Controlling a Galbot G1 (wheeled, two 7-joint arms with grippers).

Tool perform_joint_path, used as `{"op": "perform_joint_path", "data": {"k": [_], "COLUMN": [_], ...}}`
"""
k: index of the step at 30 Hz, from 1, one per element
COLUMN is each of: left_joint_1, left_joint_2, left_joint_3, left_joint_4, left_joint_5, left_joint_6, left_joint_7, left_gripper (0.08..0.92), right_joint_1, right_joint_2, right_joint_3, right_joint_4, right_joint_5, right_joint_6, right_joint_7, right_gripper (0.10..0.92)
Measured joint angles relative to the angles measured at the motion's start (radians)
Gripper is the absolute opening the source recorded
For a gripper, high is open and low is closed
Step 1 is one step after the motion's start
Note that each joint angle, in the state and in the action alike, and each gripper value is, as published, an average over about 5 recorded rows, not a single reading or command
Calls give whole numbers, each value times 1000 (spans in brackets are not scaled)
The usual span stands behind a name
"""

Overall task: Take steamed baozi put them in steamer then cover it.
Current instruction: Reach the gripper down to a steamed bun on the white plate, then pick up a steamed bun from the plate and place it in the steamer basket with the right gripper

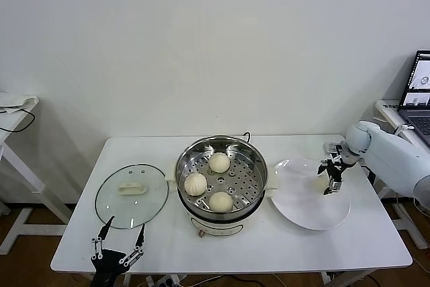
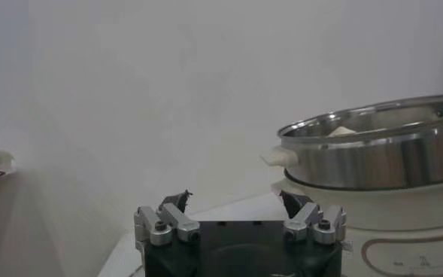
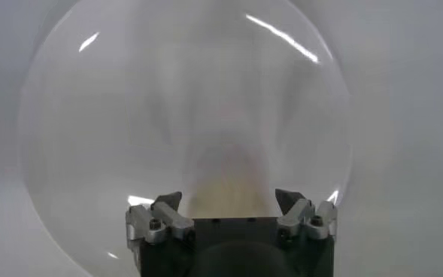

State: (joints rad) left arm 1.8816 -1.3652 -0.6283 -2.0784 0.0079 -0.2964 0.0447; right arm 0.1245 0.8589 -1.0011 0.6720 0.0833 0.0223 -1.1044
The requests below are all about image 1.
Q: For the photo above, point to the round glass lid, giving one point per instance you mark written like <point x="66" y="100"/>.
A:
<point x="111" y="199"/>

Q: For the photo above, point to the white side table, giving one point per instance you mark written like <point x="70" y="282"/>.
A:
<point x="43" y="230"/>
<point x="386" y="109"/>

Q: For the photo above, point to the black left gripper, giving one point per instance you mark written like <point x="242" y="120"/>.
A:
<point x="107" y="261"/>

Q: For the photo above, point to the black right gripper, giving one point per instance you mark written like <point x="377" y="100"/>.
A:
<point x="337" y="167"/>

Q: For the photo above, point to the white table leg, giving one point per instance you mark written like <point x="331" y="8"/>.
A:
<point x="127" y="280"/>
<point x="324" y="278"/>

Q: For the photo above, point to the black power adapter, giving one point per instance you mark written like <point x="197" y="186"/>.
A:
<point x="372" y="176"/>

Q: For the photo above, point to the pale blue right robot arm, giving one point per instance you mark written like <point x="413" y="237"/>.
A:
<point x="389" y="152"/>

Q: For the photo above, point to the white folded cloth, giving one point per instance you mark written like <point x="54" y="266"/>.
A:
<point x="16" y="100"/>

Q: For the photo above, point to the dark grey open laptop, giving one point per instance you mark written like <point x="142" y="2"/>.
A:
<point x="418" y="75"/>

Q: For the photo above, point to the white power strip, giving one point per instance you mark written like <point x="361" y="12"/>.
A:
<point x="164" y="281"/>

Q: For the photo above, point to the white steamed baozi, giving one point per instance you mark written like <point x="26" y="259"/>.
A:
<point x="220" y="202"/>
<point x="319" y="183"/>
<point x="195" y="184"/>
<point x="219" y="163"/>

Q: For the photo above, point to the stainless steel steamer pot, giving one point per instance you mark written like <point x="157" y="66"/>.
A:
<point x="248" y="196"/>

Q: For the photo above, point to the white round plate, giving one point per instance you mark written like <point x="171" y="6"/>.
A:
<point x="302" y="206"/>

